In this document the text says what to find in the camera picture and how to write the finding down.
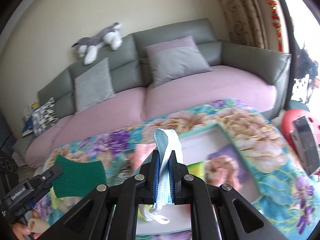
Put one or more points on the grey pillow with lilac band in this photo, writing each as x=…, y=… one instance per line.
x=175, y=59

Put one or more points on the red plastic stool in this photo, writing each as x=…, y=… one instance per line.
x=299, y=120

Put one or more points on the pink floral scrunchie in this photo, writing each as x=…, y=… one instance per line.
x=220, y=170

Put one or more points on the white tray with teal rim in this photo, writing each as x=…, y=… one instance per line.
x=210, y=155

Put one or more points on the plain grey pillow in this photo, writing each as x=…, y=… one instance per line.
x=93, y=86

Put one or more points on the grey green leather sofa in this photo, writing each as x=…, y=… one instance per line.
x=129, y=67

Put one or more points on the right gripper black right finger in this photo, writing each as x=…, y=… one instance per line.
x=217, y=212

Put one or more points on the beige patterned curtain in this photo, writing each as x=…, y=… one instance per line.
x=244, y=22

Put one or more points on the black white patterned pillow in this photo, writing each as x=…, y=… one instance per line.
x=44, y=117

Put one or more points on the person's left hand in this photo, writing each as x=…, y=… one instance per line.
x=35, y=227

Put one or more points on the floral turquoise tablecloth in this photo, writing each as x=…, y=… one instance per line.
x=289, y=197

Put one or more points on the red hanging ornament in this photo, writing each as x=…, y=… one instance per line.
x=276, y=22

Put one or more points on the dark green scouring pad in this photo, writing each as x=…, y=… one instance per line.
x=78, y=179

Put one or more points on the light blue face mask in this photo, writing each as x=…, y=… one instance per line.
x=166, y=141

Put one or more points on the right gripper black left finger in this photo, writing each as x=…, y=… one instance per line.
x=109, y=212

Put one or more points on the grey white husky plush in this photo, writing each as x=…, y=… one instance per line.
x=87, y=47

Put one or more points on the pink sofa seat cover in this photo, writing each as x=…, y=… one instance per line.
x=136, y=105

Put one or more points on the black white leopard scrunchie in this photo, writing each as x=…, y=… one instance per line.
x=125, y=171

